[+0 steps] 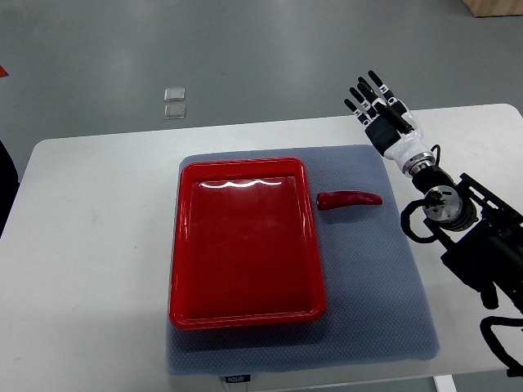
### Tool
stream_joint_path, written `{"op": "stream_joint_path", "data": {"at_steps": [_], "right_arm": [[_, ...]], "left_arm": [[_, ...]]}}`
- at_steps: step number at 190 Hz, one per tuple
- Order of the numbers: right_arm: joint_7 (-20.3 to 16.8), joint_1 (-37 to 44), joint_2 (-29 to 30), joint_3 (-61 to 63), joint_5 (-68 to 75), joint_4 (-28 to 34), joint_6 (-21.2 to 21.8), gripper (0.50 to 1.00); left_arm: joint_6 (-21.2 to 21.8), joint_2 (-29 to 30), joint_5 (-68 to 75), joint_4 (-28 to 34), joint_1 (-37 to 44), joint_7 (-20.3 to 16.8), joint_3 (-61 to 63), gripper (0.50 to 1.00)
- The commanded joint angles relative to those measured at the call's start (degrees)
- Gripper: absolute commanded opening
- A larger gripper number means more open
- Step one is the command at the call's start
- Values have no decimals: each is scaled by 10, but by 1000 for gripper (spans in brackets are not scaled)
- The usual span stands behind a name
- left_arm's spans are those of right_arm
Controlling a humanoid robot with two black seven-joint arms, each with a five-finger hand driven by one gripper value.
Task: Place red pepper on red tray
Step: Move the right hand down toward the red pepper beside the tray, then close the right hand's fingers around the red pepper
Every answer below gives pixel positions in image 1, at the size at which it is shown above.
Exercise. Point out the grey mesh mat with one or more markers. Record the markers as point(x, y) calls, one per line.
point(377, 309)

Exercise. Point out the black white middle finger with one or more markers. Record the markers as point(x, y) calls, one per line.
point(368, 92)

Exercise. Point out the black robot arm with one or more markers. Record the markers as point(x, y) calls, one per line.
point(481, 234)

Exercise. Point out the metal floor plate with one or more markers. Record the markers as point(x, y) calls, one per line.
point(174, 111)
point(174, 94)

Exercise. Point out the dark object at left edge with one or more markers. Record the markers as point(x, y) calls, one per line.
point(9, 184)

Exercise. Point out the wooden box corner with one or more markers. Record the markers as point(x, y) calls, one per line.
point(494, 8)

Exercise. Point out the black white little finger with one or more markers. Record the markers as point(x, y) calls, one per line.
point(361, 116)

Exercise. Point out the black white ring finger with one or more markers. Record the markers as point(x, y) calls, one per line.
point(364, 105)

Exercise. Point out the white table leg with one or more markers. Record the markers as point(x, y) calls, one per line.
point(444, 383)

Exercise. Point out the upper metal floor plate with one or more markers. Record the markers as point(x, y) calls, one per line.
point(174, 94)

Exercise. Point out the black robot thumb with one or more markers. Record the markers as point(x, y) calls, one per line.
point(392, 110)

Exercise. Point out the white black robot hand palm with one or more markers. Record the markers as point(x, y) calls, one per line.
point(405, 149)

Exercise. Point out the lower metal floor plate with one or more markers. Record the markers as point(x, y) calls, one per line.
point(174, 111)

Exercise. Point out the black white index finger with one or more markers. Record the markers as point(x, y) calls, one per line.
point(384, 94)

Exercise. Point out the red pepper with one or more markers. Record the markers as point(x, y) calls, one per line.
point(338, 199)

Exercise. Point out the red floor marker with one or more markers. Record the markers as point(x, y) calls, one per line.
point(3, 72)

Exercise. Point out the red plastic tray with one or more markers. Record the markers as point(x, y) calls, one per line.
point(245, 251)

